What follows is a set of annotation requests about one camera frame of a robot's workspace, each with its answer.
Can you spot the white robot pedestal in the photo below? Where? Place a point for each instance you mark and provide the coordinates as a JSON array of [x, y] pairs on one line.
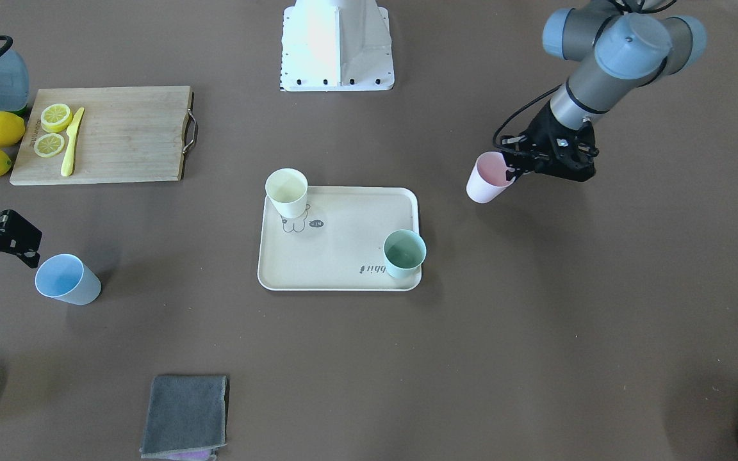
[[336, 46]]

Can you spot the wooden cutting board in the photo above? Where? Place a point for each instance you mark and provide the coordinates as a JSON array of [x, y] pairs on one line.
[[127, 134]]

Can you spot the green plastic cup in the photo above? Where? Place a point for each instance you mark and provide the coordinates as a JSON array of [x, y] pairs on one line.
[[404, 251]]

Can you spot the yellow plastic knife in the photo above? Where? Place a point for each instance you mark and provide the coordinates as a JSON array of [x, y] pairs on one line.
[[72, 131]]

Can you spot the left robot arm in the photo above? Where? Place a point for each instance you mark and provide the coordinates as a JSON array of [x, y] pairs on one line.
[[617, 49]]

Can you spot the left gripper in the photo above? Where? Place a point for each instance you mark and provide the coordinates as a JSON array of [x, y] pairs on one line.
[[544, 129]]

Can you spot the pink plastic cup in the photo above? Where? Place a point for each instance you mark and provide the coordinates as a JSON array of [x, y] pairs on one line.
[[487, 179]]

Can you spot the blue plastic cup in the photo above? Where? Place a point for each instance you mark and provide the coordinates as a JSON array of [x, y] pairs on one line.
[[66, 278]]

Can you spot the cream plastic cup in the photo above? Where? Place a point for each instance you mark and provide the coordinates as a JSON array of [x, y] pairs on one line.
[[287, 189]]

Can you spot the dark grey folded cloth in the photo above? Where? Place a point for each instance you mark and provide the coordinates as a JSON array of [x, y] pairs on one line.
[[186, 417]]

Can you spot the lemon half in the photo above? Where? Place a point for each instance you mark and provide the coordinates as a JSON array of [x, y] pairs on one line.
[[49, 145], [56, 118]]

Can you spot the cream serving tray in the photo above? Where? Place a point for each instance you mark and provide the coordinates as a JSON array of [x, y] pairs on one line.
[[337, 245]]

